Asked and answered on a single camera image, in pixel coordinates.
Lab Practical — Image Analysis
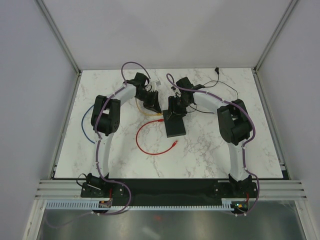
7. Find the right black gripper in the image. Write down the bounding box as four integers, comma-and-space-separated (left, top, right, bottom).
166, 96, 191, 121

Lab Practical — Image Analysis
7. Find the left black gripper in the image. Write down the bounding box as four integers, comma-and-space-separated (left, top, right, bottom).
135, 91, 162, 115

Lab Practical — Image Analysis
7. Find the red ethernet cable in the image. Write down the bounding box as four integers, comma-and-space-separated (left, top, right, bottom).
135, 117, 179, 155

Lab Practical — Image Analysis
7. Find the black network switch box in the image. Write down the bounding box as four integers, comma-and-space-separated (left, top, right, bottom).
162, 110, 186, 138

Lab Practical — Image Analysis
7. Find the yellow ethernet cable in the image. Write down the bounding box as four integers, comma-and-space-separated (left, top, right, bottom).
135, 97, 163, 117

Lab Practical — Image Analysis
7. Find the black power cord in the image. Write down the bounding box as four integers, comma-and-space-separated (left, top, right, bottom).
188, 66, 240, 115

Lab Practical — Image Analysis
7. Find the blue ethernet cable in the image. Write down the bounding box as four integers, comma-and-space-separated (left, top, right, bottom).
81, 104, 97, 145

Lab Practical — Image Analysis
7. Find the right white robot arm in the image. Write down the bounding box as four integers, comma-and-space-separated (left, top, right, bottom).
163, 91, 254, 197

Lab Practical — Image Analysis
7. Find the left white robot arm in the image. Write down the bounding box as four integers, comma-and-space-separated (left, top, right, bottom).
80, 78, 162, 198

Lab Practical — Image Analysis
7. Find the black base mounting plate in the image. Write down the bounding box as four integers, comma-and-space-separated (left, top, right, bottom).
83, 178, 258, 206

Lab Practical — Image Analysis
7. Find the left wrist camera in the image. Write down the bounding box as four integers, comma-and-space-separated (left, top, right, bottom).
133, 72, 162, 88

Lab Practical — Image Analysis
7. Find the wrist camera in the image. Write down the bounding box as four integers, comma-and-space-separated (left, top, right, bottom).
133, 72, 162, 88
176, 77, 205, 93

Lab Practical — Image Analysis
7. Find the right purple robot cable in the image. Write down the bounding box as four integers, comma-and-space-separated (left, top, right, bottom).
165, 73, 262, 218

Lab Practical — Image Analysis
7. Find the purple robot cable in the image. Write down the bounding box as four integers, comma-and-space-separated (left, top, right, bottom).
43, 61, 152, 229
165, 73, 262, 218

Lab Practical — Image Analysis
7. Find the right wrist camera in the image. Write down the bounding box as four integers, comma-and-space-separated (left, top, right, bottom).
176, 77, 205, 93

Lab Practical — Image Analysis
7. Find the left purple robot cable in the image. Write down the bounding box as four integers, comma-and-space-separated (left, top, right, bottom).
43, 61, 152, 229

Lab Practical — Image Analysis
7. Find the white slotted cable duct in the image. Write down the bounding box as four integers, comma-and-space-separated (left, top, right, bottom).
45, 199, 249, 211

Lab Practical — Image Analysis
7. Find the aluminium frame rail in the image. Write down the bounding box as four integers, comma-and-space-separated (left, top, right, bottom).
35, 179, 307, 201

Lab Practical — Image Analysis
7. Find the left aluminium corner post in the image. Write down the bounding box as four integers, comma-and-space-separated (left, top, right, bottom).
34, 0, 82, 76

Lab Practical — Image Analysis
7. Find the aluminium corner post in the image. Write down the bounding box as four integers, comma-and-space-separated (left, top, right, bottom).
34, 0, 82, 76
252, 0, 300, 74

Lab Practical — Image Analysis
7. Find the right aluminium corner post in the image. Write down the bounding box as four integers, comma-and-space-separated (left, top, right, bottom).
252, 0, 300, 74

